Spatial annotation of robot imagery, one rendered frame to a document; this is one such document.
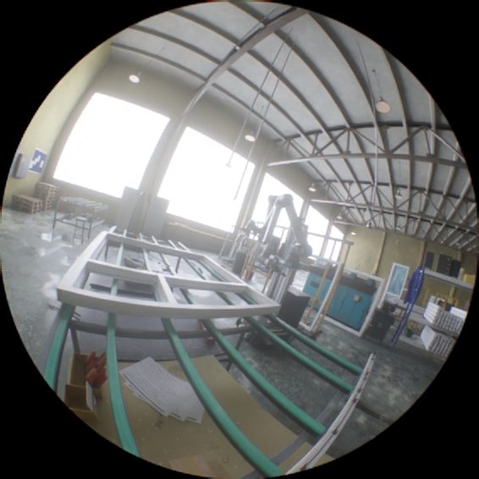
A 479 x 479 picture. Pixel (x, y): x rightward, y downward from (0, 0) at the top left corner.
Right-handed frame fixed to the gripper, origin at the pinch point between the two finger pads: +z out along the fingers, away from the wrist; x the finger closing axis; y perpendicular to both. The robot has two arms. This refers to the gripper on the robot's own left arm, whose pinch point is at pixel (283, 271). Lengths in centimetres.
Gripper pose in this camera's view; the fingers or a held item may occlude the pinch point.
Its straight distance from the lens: 160.8
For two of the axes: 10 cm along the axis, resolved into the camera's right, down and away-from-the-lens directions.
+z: 5.5, 2.9, -7.8
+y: -7.5, 5.8, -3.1
